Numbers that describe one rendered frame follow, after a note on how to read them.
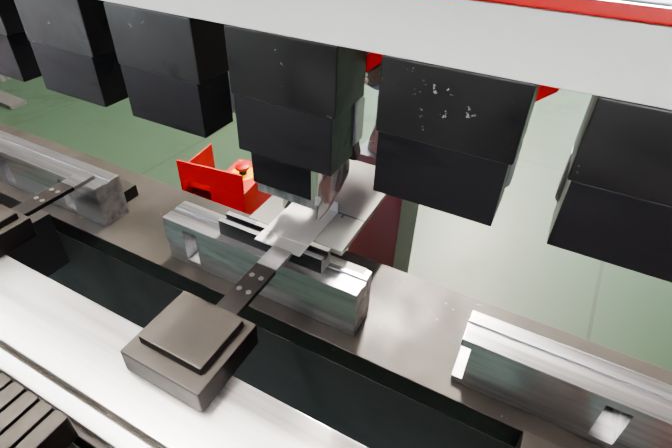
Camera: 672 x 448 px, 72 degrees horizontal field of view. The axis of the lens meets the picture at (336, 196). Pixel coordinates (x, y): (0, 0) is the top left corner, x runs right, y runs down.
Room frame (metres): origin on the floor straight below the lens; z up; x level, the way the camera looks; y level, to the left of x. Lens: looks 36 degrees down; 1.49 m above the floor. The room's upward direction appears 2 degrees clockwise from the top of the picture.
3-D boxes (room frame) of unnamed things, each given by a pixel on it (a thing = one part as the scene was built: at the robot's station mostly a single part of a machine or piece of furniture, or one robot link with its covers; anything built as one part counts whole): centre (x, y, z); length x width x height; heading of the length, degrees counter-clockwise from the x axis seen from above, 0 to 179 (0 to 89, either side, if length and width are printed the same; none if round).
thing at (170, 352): (0.42, 0.14, 1.01); 0.26 x 0.12 x 0.05; 154
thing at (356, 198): (0.70, 0.01, 1.00); 0.26 x 0.18 x 0.01; 154
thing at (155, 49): (0.64, 0.23, 1.26); 0.15 x 0.09 x 0.17; 64
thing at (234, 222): (0.58, 0.10, 0.98); 0.20 x 0.03 x 0.03; 64
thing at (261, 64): (0.55, 0.05, 1.26); 0.15 x 0.09 x 0.17; 64
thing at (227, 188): (1.09, 0.31, 0.75); 0.20 x 0.16 x 0.18; 71
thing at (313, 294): (0.59, 0.13, 0.92); 0.39 x 0.06 x 0.10; 64
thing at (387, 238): (1.28, -0.17, 0.39); 0.18 x 0.18 x 0.78; 60
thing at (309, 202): (0.56, 0.08, 1.13); 0.10 x 0.02 x 0.10; 64
